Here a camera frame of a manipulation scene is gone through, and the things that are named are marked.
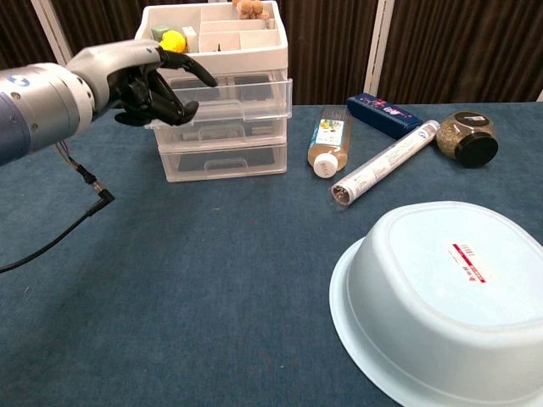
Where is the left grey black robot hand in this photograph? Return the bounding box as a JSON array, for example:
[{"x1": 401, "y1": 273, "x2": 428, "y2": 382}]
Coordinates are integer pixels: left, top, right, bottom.
[{"x1": 65, "y1": 40, "x2": 220, "y2": 127}]

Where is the white plastic drawer organizer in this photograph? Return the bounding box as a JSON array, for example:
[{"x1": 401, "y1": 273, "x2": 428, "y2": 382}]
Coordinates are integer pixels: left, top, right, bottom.
[{"x1": 135, "y1": 0, "x2": 294, "y2": 183}]

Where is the clear plastic drawer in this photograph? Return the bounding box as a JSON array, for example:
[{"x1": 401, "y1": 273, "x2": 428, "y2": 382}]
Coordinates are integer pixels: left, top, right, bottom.
[
  {"x1": 159, "y1": 142, "x2": 288, "y2": 182},
  {"x1": 153, "y1": 114, "x2": 288, "y2": 150},
  {"x1": 143, "y1": 77, "x2": 294, "y2": 129}
]

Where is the yellow rubber toy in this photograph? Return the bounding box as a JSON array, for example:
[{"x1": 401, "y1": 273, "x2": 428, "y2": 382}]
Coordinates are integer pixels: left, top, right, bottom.
[{"x1": 159, "y1": 30, "x2": 188, "y2": 54}]

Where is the small white carton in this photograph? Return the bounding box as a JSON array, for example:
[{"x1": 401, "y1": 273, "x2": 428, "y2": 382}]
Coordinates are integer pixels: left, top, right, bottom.
[{"x1": 182, "y1": 25, "x2": 199, "y2": 53}]

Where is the brown plush toy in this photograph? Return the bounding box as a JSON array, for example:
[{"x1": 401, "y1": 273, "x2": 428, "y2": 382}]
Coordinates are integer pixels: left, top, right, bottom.
[{"x1": 232, "y1": 0, "x2": 269, "y2": 20}]

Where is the dark brown curtain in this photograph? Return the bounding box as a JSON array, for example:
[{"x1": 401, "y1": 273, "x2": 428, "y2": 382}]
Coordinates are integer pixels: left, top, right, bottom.
[{"x1": 0, "y1": 0, "x2": 543, "y2": 120}]

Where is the tea drink plastic bottle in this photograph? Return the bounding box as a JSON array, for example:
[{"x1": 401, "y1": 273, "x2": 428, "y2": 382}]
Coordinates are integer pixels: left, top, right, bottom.
[{"x1": 306, "y1": 106, "x2": 353, "y2": 179}]

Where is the blue tablecloth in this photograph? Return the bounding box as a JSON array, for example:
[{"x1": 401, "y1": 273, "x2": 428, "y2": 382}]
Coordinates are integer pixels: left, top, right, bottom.
[{"x1": 0, "y1": 101, "x2": 543, "y2": 407}]

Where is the dark blue rectangular carton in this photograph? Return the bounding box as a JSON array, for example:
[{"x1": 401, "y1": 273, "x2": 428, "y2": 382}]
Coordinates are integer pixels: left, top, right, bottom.
[{"x1": 346, "y1": 92, "x2": 424, "y2": 141}]

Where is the clear printed plastic tube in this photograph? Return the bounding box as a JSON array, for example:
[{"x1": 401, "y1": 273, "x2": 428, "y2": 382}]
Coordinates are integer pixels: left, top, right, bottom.
[{"x1": 329, "y1": 120, "x2": 440, "y2": 209}]

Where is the glass jar with black lid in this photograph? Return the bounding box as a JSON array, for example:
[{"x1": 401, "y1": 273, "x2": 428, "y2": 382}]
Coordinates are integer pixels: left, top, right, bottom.
[{"x1": 435, "y1": 110, "x2": 500, "y2": 169}]

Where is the white plastic basin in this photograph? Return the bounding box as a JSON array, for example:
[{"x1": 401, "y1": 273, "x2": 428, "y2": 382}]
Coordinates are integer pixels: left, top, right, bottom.
[{"x1": 328, "y1": 201, "x2": 543, "y2": 407}]

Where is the red and white sticker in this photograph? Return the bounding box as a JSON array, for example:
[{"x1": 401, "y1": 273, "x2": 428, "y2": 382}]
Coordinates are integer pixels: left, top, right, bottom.
[{"x1": 443, "y1": 243, "x2": 497, "y2": 284}]

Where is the white frame post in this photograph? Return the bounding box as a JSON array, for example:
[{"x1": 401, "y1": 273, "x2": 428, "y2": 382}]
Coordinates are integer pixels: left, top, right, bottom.
[
  {"x1": 31, "y1": 0, "x2": 74, "y2": 65},
  {"x1": 363, "y1": 0, "x2": 396, "y2": 97}
]

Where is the black cable with plug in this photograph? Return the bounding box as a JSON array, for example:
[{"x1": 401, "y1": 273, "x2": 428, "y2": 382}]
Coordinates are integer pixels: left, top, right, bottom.
[{"x1": 0, "y1": 142, "x2": 116, "y2": 275}]

